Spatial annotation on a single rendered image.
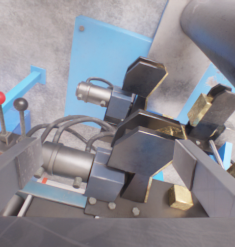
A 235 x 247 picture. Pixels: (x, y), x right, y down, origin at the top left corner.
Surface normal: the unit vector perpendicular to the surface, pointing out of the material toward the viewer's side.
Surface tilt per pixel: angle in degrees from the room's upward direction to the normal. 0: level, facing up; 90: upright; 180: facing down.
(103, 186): 0
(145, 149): 0
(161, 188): 90
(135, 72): 0
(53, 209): 90
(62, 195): 90
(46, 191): 90
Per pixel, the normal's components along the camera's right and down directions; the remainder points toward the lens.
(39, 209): 0.27, -0.73
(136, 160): -0.11, 0.62
